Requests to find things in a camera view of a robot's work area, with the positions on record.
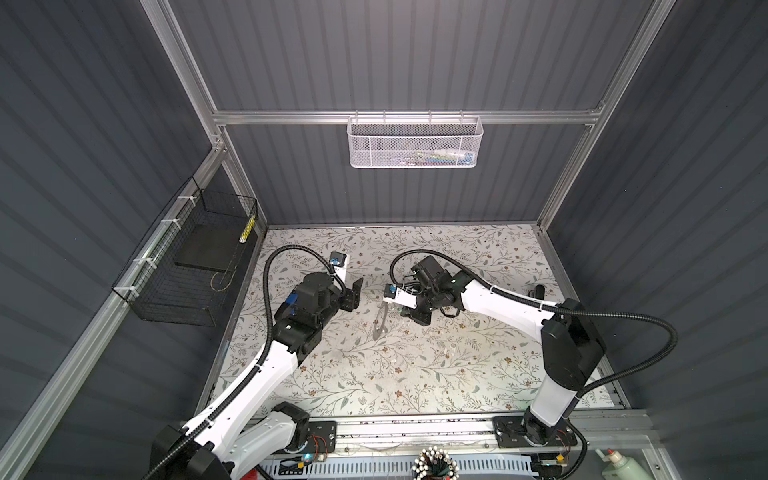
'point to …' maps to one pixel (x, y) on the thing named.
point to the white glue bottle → (621, 467)
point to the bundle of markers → (434, 463)
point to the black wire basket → (184, 274)
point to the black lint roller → (538, 292)
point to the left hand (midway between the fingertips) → (350, 276)
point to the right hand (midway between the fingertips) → (407, 310)
